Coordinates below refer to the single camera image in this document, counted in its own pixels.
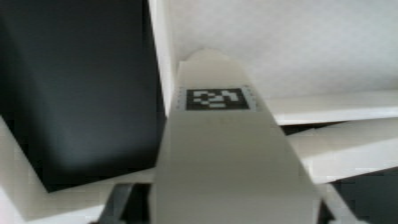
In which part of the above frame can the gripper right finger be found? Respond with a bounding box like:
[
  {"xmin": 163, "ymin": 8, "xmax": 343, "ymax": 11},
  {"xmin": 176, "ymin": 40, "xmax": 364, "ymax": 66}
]
[{"xmin": 316, "ymin": 184, "xmax": 369, "ymax": 224}]

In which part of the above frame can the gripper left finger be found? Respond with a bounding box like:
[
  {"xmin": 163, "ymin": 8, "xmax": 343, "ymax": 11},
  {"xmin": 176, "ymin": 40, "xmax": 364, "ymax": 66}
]
[{"xmin": 89, "ymin": 183, "xmax": 151, "ymax": 224}]

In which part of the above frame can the white leg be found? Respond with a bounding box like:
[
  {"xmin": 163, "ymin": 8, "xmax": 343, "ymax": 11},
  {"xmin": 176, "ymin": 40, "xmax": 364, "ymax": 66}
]
[{"xmin": 151, "ymin": 49, "xmax": 320, "ymax": 224}]

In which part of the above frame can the white desk top tray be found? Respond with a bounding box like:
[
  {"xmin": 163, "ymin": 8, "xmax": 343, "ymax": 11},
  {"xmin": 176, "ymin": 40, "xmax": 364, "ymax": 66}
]
[{"xmin": 149, "ymin": 0, "xmax": 398, "ymax": 125}]

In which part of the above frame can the white front fence bar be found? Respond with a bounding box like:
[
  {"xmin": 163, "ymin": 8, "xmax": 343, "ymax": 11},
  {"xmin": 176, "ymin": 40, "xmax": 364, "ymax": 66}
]
[{"xmin": 0, "ymin": 118, "xmax": 398, "ymax": 224}]

